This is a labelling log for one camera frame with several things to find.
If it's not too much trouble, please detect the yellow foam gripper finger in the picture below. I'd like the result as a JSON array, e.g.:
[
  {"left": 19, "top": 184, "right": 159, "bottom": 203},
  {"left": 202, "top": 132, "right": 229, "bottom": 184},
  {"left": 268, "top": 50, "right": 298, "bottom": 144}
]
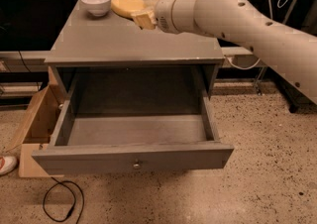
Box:
[
  {"left": 144, "top": 0, "right": 159, "bottom": 9},
  {"left": 132, "top": 10, "right": 157, "bottom": 30}
]

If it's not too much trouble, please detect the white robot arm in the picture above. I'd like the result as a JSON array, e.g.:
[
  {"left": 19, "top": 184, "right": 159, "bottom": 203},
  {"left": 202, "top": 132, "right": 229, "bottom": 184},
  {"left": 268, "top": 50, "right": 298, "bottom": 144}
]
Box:
[{"left": 132, "top": 0, "right": 317, "bottom": 103}]

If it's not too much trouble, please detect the yellow sponge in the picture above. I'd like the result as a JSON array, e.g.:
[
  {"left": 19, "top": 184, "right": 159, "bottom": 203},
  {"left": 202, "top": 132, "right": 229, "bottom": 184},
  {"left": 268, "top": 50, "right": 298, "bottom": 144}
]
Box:
[{"left": 111, "top": 0, "right": 146, "bottom": 19}]

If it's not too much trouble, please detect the grey wooden cabinet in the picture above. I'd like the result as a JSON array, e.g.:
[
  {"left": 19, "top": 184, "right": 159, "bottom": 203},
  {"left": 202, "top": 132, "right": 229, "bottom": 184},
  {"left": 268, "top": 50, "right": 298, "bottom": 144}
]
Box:
[{"left": 44, "top": 0, "right": 226, "bottom": 117}]

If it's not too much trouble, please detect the light wooden box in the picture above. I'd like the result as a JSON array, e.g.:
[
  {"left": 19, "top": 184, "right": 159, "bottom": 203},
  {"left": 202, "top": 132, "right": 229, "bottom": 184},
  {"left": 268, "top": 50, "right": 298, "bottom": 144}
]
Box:
[{"left": 6, "top": 67, "right": 64, "bottom": 178}]

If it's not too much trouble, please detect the metal diagonal pole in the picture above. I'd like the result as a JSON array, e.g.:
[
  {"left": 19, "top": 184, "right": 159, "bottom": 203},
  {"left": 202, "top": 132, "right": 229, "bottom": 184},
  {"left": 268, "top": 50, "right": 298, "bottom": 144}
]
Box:
[{"left": 265, "top": 0, "right": 317, "bottom": 99}]

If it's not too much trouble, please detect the white ceramic bowl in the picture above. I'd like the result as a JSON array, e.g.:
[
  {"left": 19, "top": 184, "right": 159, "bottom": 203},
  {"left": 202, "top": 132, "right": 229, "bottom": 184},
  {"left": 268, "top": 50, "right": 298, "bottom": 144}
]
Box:
[{"left": 80, "top": 0, "right": 111, "bottom": 17}]

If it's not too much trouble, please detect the black floor cable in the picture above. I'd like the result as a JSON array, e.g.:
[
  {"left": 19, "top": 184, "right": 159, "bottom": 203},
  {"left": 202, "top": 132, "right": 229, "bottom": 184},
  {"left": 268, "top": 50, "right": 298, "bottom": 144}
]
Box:
[{"left": 42, "top": 176, "right": 85, "bottom": 224}]

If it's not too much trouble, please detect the grey open top drawer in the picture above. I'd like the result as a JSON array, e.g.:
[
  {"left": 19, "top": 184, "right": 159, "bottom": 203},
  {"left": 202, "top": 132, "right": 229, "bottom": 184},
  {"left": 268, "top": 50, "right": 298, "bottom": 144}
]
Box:
[{"left": 32, "top": 100, "right": 234, "bottom": 175}]

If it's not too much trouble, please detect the grey metal rail shelf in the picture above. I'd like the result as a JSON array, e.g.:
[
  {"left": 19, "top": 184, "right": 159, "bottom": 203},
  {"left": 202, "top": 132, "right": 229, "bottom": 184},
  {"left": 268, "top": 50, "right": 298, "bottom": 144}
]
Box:
[{"left": 221, "top": 47, "right": 266, "bottom": 70}]

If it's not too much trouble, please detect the white and red shoe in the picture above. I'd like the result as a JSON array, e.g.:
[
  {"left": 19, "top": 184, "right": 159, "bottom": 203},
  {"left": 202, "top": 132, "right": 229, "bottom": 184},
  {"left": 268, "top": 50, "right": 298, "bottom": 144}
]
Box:
[{"left": 0, "top": 156, "right": 18, "bottom": 175}]

